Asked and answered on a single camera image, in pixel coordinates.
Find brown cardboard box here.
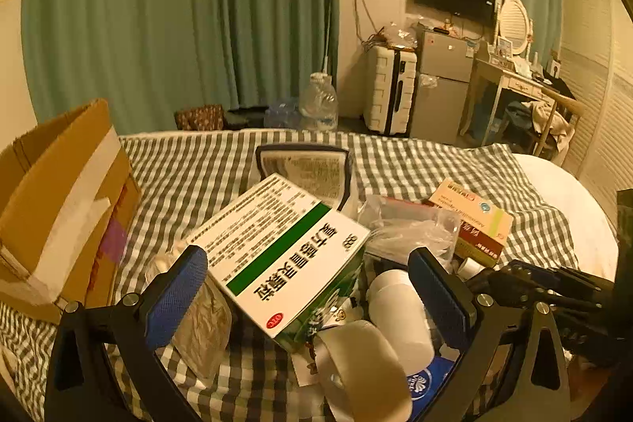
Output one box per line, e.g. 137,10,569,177
0,98,144,325

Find white louvered wardrobe doors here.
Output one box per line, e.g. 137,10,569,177
554,0,633,205

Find orange medicine box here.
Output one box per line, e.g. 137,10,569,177
428,178,515,246

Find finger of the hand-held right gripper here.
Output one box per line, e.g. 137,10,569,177
551,301,620,369
467,260,619,305

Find blue and white printed packet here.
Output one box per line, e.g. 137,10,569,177
403,352,463,422

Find grey two-door fridge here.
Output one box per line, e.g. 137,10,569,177
410,26,478,146

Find silver foil sachet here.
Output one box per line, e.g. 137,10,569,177
171,276,234,379

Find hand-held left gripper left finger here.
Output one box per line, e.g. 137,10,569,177
44,245,209,422

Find plastic bags on suitcase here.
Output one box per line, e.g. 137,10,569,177
368,23,421,52

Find white dressing table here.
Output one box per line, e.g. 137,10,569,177
460,55,547,147

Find hanging wall cable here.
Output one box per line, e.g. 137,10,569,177
353,0,377,53

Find brown patterned bag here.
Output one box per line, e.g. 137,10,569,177
174,104,227,131

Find red medicine box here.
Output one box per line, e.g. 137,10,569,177
452,224,508,262

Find wide green curtain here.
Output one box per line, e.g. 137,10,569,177
21,0,340,134

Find green checked blanket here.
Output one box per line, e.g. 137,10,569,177
0,129,580,422

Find white plastic bottle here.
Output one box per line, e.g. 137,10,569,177
368,270,437,371

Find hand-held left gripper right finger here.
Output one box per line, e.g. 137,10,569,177
406,246,572,422

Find black-edged printed pouch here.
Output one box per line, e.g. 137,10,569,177
254,144,358,219

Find large clear water bottle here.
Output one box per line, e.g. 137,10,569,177
299,73,339,132

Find black bag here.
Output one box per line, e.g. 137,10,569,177
225,106,270,131

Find white suitcase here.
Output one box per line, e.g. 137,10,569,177
363,45,419,137

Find wooden chair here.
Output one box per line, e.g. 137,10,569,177
531,83,585,157

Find clear plastic bag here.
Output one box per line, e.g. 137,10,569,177
358,195,463,273

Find white oval vanity mirror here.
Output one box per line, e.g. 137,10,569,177
496,0,534,58

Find clear tape roll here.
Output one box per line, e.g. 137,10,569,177
315,320,413,422

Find small white bottle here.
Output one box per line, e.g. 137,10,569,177
456,256,484,280

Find green and white medicine box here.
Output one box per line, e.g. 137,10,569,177
185,173,371,352

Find pale clothes pile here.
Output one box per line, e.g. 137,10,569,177
524,98,575,152

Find pack of water bottles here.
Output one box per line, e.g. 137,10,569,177
263,98,302,130

